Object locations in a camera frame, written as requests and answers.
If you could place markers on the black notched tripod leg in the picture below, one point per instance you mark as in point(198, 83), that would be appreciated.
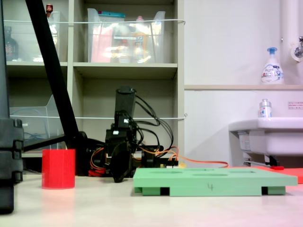
point(9, 153)

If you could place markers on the yellow bottle with pink cap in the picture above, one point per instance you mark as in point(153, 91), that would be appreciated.
point(140, 40)

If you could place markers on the white pump soap bottle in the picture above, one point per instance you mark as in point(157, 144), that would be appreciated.
point(272, 73)

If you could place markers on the large clear plastic bin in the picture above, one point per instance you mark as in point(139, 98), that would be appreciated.
point(156, 35)

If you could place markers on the small red bar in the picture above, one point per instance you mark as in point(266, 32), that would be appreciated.
point(277, 168)

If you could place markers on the beige shelf unit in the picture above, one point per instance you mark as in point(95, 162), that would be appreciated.
point(71, 71)

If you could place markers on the small wall sign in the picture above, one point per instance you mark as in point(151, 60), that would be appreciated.
point(296, 105)

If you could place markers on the red octagonal pillar block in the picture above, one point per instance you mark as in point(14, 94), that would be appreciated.
point(58, 169)

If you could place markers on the small clear bottle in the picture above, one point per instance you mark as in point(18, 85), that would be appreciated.
point(265, 111)

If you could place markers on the thin black tripod brace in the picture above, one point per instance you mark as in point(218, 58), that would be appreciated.
point(42, 142)

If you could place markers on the metal faucet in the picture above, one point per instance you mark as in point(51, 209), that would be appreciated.
point(298, 50)

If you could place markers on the dark glass bottle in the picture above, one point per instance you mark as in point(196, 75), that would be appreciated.
point(10, 49)

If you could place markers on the green shape sorter board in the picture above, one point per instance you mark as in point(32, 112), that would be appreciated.
point(189, 182)

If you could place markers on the bottle with red cap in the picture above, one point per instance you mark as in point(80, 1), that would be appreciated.
point(49, 9)

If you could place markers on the white sink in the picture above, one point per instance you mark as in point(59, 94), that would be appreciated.
point(272, 137)

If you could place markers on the pink pack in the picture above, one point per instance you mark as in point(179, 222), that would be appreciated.
point(101, 47)

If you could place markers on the box with teal lid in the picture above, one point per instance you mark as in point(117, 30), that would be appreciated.
point(111, 15)

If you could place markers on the thick black tripod leg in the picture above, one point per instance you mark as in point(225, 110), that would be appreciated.
point(47, 47)

